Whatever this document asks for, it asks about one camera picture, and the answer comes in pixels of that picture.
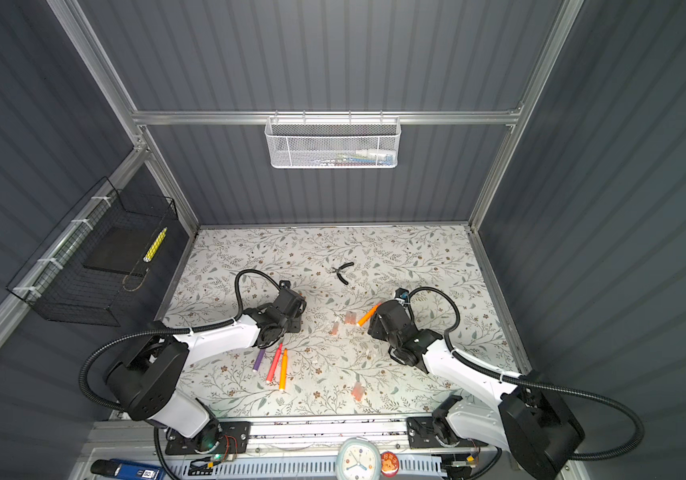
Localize orange highlighter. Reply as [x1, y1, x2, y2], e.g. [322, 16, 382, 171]
[357, 303, 380, 327]
[279, 348, 289, 391]

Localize translucent pink cap front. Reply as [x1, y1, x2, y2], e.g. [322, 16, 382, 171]
[351, 382, 365, 402]

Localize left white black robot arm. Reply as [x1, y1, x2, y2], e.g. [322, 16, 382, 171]
[104, 283, 306, 445]

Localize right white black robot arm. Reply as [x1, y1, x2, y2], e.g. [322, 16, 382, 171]
[368, 299, 586, 479]

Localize purple highlighter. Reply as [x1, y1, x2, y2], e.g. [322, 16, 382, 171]
[252, 349, 266, 372]

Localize pink highlighter lower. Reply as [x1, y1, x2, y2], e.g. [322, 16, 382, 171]
[266, 343, 283, 383]

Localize yellow highlighter in basket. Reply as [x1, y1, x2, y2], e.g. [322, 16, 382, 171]
[142, 227, 168, 263]

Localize white analog clock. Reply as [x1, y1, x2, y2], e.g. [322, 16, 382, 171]
[335, 437, 382, 480]

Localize red round badge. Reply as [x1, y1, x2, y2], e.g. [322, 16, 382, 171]
[381, 451, 400, 478]

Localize black pad in basket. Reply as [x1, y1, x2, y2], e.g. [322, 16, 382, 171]
[82, 227, 155, 276]

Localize blue black device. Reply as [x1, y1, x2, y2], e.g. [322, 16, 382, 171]
[90, 459, 165, 480]

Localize left black corrugated cable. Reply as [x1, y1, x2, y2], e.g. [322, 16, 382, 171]
[77, 268, 284, 412]

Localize black corrugated cable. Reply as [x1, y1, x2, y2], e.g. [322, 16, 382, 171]
[77, 268, 284, 412]
[405, 286, 646, 462]

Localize right black corrugated cable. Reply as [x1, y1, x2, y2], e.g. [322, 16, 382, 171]
[405, 286, 646, 462]

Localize black handled pliers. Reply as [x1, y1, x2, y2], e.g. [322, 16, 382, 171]
[331, 261, 355, 286]

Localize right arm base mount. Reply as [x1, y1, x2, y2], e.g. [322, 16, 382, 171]
[405, 416, 488, 450]

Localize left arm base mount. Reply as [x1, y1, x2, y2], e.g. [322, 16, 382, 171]
[164, 421, 252, 457]

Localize white wire mesh basket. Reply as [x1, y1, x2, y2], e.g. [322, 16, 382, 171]
[264, 119, 402, 169]

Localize black wire mesh basket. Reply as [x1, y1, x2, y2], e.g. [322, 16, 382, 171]
[7, 169, 189, 327]

